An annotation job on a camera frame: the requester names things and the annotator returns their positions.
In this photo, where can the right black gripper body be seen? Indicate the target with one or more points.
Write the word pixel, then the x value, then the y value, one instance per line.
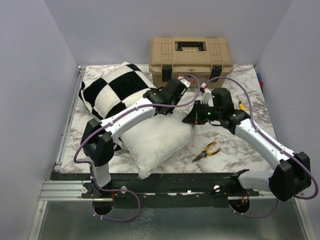
pixel 203 113

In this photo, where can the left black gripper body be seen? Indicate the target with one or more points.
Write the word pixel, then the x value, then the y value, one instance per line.
pixel 174 101

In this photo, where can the white pillow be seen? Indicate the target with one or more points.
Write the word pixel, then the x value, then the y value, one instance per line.
pixel 156 139

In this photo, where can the black white checkered pillowcase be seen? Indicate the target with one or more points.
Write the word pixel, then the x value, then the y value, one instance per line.
pixel 114 92

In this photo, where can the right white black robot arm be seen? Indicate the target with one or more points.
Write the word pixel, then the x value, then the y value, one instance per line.
pixel 289 174

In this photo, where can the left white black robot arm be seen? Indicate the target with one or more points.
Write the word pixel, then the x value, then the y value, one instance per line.
pixel 98 138

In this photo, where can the yellow black pliers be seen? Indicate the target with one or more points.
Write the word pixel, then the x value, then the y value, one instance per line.
pixel 205 152

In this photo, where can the tan plastic toolbox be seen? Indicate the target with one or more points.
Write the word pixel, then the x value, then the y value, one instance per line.
pixel 203 57

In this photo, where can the blue red object at edge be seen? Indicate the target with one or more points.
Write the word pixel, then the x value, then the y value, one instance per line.
pixel 260 80

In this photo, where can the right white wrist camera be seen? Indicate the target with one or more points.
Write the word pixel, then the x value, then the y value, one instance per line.
pixel 205 93

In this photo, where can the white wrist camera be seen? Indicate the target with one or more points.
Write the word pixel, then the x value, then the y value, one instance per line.
pixel 205 93
pixel 184 81

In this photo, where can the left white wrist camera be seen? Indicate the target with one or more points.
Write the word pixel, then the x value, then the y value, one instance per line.
pixel 184 81

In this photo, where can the yellow handled screwdriver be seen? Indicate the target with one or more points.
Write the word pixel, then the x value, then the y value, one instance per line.
pixel 241 105

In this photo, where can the black metal base rail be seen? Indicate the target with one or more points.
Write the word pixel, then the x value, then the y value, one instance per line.
pixel 159 190

